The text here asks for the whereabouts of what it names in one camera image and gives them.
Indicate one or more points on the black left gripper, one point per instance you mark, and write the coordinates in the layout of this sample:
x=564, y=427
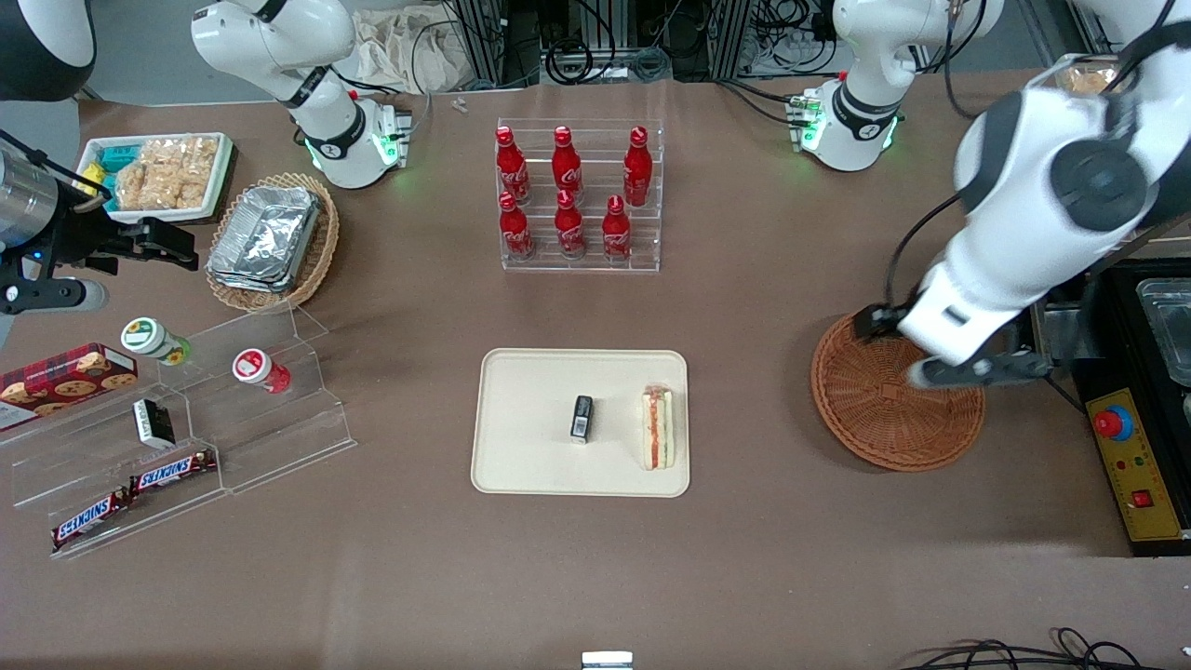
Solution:
x=876, y=321

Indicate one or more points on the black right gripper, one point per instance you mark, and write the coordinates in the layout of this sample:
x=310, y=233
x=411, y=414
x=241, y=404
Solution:
x=73, y=234

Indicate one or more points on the triangle sandwich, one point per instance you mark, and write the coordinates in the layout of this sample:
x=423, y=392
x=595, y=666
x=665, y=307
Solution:
x=657, y=428

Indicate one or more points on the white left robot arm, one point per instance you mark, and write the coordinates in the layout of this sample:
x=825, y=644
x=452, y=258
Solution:
x=1023, y=186

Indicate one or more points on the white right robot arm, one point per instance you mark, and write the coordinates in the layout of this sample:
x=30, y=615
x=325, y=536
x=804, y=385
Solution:
x=270, y=37

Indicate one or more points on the white rectangular snack tray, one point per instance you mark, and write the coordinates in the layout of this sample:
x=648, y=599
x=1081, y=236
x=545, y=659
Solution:
x=223, y=177

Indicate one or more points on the brown round wicker basket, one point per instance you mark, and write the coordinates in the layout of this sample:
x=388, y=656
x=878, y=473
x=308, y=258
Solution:
x=884, y=419

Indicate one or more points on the light oval wicker basket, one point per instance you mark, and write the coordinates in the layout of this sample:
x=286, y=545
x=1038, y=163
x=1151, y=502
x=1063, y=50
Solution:
x=321, y=251

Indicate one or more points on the beige plastic tray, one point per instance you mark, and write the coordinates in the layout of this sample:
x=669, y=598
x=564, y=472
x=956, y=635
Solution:
x=530, y=437

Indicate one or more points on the rice cracker bag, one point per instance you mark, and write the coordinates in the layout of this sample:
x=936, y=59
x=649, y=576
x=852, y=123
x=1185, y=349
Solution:
x=167, y=172

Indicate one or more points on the cup with sunflower lid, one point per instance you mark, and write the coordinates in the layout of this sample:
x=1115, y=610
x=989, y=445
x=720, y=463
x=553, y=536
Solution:
x=149, y=338

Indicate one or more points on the stacked foil containers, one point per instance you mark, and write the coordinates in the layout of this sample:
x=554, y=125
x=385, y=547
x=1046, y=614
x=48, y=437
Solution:
x=265, y=237

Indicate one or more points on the yellow snack packet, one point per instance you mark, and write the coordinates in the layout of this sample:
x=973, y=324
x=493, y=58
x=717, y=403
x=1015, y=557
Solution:
x=91, y=181

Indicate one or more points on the teal snack packet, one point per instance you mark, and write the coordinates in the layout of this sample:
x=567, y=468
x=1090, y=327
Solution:
x=116, y=158

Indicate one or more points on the cup with red lid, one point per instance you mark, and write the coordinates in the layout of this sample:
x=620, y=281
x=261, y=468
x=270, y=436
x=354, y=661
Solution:
x=256, y=368

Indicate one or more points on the red cookie box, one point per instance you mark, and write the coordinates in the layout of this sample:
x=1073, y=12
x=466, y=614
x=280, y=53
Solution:
x=65, y=381

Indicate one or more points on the small black white box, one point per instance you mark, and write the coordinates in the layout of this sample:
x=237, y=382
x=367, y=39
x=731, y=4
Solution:
x=153, y=423

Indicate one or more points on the clear acrylic step shelf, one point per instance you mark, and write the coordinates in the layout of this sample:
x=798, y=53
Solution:
x=279, y=437

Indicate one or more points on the snickers chocolate bar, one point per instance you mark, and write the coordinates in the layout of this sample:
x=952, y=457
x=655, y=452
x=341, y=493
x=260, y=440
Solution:
x=88, y=519
x=172, y=472

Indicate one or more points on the black appliance housing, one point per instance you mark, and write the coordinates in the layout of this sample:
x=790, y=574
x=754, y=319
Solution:
x=1117, y=279

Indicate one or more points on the red emergency stop button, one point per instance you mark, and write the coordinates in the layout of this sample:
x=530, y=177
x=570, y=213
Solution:
x=1113, y=423

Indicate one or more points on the red cola bottle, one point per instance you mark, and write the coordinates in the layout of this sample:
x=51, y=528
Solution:
x=637, y=169
x=617, y=233
x=515, y=231
x=512, y=167
x=569, y=228
x=567, y=166

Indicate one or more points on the clear acrylic bottle rack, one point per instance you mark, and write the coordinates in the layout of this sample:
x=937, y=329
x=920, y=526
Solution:
x=595, y=263

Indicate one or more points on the yellow control box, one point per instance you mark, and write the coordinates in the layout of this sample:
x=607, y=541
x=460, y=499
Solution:
x=1140, y=484

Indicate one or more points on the beige cloth bag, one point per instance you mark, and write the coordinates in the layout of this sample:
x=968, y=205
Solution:
x=409, y=51

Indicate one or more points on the fried snack packet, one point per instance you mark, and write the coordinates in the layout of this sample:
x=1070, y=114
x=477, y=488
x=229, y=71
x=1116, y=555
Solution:
x=1089, y=79

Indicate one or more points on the small white device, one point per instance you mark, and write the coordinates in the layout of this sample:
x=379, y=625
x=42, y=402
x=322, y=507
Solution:
x=607, y=661

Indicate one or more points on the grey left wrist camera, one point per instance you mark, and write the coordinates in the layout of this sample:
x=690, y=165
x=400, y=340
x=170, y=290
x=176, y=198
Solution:
x=958, y=372

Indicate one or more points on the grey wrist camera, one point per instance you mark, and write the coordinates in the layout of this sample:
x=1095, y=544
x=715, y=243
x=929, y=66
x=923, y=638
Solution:
x=65, y=296
x=958, y=372

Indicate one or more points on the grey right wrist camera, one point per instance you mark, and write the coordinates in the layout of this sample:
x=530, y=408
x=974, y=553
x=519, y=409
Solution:
x=65, y=296

